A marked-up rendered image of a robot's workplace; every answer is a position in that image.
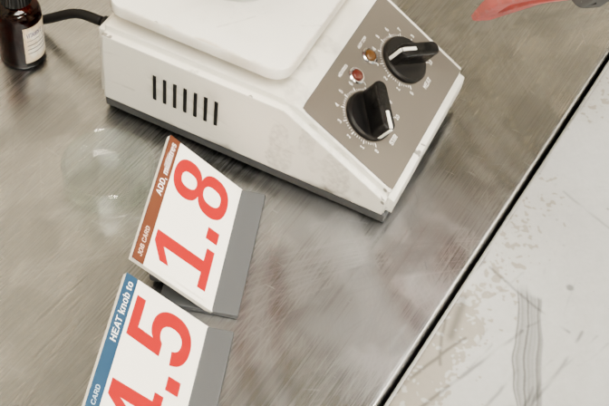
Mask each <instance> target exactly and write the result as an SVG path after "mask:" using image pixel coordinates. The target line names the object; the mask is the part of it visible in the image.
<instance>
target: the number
mask: <svg viewBox="0 0 609 406"><path fill-rule="evenodd" d="M198 327H199V324H197V323H195V322H194V321H192V320H191V319H189V318H188V317H186V316H185V315H184V314H182V313H181V312H179V311H178V310H176V309H175V308H173V307H172V306H170V305H169V304H167V303H165V302H164V301H162V300H161V299H159V298H158V297H157V296H155V295H154V294H152V293H151V292H149V291H148V290H146V289H145V288H143V287H142V286H140V285H138V284H137V286H136V289H135V292H134V296H133V298H132V301H131V304H130V310H129V312H128V315H127V319H126V322H125V325H124V328H123V331H122V334H121V339H120V342H119V345H118V348H117V352H116V354H115V357H114V360H113V364H112V367H111V371H110V375H109V378H108V381H107V384H106V387H105V390H104V393H103V396H102V399H101V404H100V406H179V401H180V397H181V393H182V391H183V387H184V383H185V380H186V376H187V372H188V368H189V362H190V358H191V354H192V351H193V347H194V344H195V341H196V337H197V333H198Z"/></svg>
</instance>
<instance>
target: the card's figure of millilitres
mask: <svg viewBox="0 0 609 406"><path fill-rule="evenodd" d="M234 188H235V187H234V186H232V185H231V184H230V183H229V182H227V181H226V180H225V179H223V178H222V177H220V176H219V175H218V174H217V173H216V172H215V171H213V170H212V169H210V168H209V167H208V166H206V165H205V164H204V163H202V162H201V161H200V160H198V159H197V158H196V157H194V156H193V155H192V154H190V153H189V152H188V151H186V150H185V149H183V148H182V147H181V146H179V151H178V154H177V157H176V159H175V163H174V166H173V169H172V172H171V175H170V178H169V184H168V186H167V189H166V192H165V196H164V199H163V201H162V204H161V208H160V211H159V216H158V219H157V222H156V225H155V228H154V231H153V234H152V237H151V241H150V245H149V248H148V252H147V255H146V257H145V261H147V262H148V263H149V264H151V265H152V266H154V267H156V268H157V269H159V271H161V272H162V273H164V274H165V275H167V276H168V277H170V278H171V279H173V280H174V281H176V282H177V283H179V284H180V285H182V286H184V287H185V288H187V289H188V290H189V291H190V292H191V293H193V294H194V295H196V296H198V297H199V298H201V299H202V300H204V301H205V302H206V299H207V295H208V289H209V285H210V281H211V277H212V274H213V270H214V266H215V263H216V260H217V256H218V250H219V246H220V242H221V238H222V235H223V231H224V227H225V224H226V220H227V214H228V211H229V207H230V203H231V199H232V196H233V192H234Z"/></svg>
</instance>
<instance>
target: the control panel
mask: <svg viewBox="0 0 609 406"><path fill-rule="evenodd" d="M394 36H403V37H406V38H408V39H410V40H412V41H413V42H414V43H419V42H430V40H429V39H428V38H427V37H426V36H425V35H424V34H422V33H421V32H420V31H419V30H418V29H417V28H416V27H415V26H414V25H413V24H412V23H411V22H410V21H409V20H408V19H407V18H406V17H405V16H404V15H403V14H401V13H400V12H399V11H398V10H397V9H396V8H395V7H394V6H393V5H392V4H391V3H390V2H389V1H388V0H376V1H375V3H374V4H373V6H372V8H371V9H370V11H369V12H368V13H367V15H366V16H365V17H364V18H363V20H362V22H361V23H360V24H359V26H358V27H357V29H356V30H355V32H354V33H353V35H352V37H351V38H350V39H349V41H348V42H347V44H346V45H345V47H344V48H343V49H342V50H341V52H340V53H339V55H338V56H337V58H336V59H335V61H334V62H333V64H332V65H331V67H330V68H329V70H328V71H327V73H326V74H325V75H324V77H323V79H322V80H321V81H320V82H319V84H318V85H317V86H316V88H315V89H314V91H313V93H312V94H311V96H310V97H309V98H308V100H307V101H306V103H305V104H304V107H303V109H304V110H305V112H306V113H307V114H309V115H310V116H311V117H312V118H313V119H314V120H315V121H316V122H317V123H318V124H320V125H321V126H322V127H323V128H324V129H325V130H326V131H327V132H328V133H330V134H331V135H332V136H333V137H334V138H335V139H336V140H337V141H338V142H339V143H341V144H342V145H343V146H344V147H345V148H346V149H347V150H348V151H349V152H350V153H352V154H353V155H354V157H355V158H356V159H358V160H359V161H360V162H361V163H362V164H363V165H364V166H365V167H366V168H367V169H368V170H369V171H370V172H372V173H373V174H374V175H375V176H376V177H377V178H378V179H379V180H380V181H382V182H383V183H384V184H385V185H386V186H387V187H388V188H390V189H393V188H394V187H395V185H396V183H397V181H398V180H399V178H400V176H401V174H402V172H403V171H404V169H405V168H406V166H407V164H408V162H409V161H410V159H411V156H412V155H413V153H414V151H415V150H416V149H417V147H418V145H419V144H420V142H421V139H422V138H423V136H424V134H425V132H426V131H427V129H428V128H429V126H430V124H431V122H432V120H433V119H434V117H435V115H436V113H437V112H438V110H439V108H440V106H441V104H442V103H443V101H444V100H445V98H446V96H447V94H448V93H449V91H450V88H451V87H452V85H453V83H454V82H455V81H456V79H457V77H458V75H459V72H460V69H459V68H458V67H457V66H456V65H455V64H454V63H453V62H452V61H451V60H450V59H449V58H448V57H447V56H445V55H444V54H443V53H442V52H441V51H440V50H439V52H438V53H437V54H436V55H434V56H433V57H432V58H430V59H429V60H428V61H427V62H426V65H427V70H426V73H425V75H424V77H423V78H422V79H421V80H420V81H418V82H416V83H405V82H402V81H400V80H398V79H397V78H396V77H394V76H393V75H392V73H391V72H390V71H389V69H388V68H387V66H386V64H385V61H384V59H383V47H384V45H385V44H386V42H387V41H388V40H390V39H391V38H392V37H394ZM369 49H371V50H373V51H374V52H375V53H376V59H375V60H374V61H373V62H372V61H370V60H368V59H367V57H366V55H365V51H366V50H369ZM354 69H359V70H360V71H361V72H362V74H363V78H362V80H361V81H360V82H359V81H356V80H355V79H354V78H353V75H352V71H353V70H354ZM377 81H381V82H384V83H385V85H386V87H387V91H388V95H389V99H390V104H391V111H392V115H393V119H394V123H395V128H394V129H393V130H392V132H391V133H390V134H389V135H388V136H387V137H386V138H385V139H383V140H380V141H370V140H366V139H364V138H363V137H361V136H360V135H359V134H357V133H356V131H355V130H354V129H353V127H352V126H351V124H350V122H349V121H348V118H347V114H346V105H347V102H348V100H349V99H350V97H351V96H352V95H354V94H355V93H357V92H359V91H364V90H365V89H366V88H368V87H369V86H371V85H372V84H373V83H375V82H377Z"/></svg>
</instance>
